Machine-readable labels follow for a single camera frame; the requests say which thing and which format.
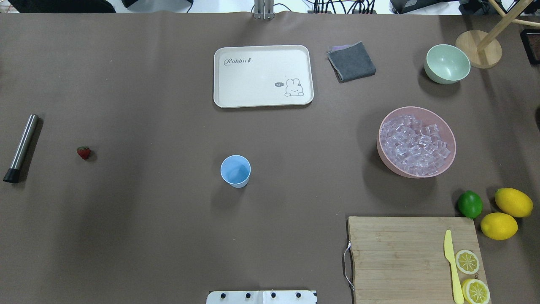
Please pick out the light blue plastic cup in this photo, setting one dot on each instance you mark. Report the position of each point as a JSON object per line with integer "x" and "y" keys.
{"x": 236, "y": 171}

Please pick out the pink bowl of ice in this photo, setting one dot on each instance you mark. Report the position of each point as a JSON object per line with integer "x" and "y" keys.
{"x": 416, "y": 143}

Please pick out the wooden cup stand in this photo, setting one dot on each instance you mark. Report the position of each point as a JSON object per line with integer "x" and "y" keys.
{"x": 481, "y": 48}

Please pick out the cream rabbit tray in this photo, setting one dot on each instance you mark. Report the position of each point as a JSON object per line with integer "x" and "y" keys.
{"x": 250, "y": 76}

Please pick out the grey folded cloth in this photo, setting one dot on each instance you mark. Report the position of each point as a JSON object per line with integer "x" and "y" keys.
{"x": 351, "y": 62}

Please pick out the bamboo cutting board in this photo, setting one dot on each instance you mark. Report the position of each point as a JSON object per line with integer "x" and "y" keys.
{"x": 400, "y": 259}

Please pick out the red strawberry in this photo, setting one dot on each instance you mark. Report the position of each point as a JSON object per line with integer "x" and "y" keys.
{"x": 84, "y": 152}

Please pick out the mint green bowl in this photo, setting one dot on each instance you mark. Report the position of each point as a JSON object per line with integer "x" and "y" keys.
{"x": 446, "y": 64}

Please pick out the green lime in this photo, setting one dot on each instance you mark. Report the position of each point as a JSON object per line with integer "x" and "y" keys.
{"x": 470, "y": 204}

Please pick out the upper lemon slice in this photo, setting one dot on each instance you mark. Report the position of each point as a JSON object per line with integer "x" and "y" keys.
{"x": 467, "y": 262}

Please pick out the lemon slice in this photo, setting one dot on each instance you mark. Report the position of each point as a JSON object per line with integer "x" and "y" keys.
{"x": 476, "y": 291}
{"x": 467, "y": 262}

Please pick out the yellow plastic knife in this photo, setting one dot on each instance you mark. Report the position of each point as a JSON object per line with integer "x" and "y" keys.
{"x": 449, "y": 255}

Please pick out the lower yellow lemon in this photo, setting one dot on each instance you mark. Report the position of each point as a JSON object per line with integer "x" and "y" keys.
{"x": 499, "y": 226}

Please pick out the yellow lemon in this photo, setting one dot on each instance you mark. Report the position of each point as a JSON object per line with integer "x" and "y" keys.
{"x": 513, "y": 202}
{"x": 499, "y": 226}

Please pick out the upper yellow lemon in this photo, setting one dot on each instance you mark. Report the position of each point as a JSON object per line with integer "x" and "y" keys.
{"x": 513, "y": 202}

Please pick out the lower lemon slice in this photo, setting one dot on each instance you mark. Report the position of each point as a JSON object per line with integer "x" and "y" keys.
{"x": 476, "y": 291}

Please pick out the steel muddler black tip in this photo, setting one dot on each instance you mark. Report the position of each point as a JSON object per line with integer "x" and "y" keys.
{"x": 14, "y": 171}

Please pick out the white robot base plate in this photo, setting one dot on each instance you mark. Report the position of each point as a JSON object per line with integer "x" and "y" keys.
{"x": 263, "y": 297}

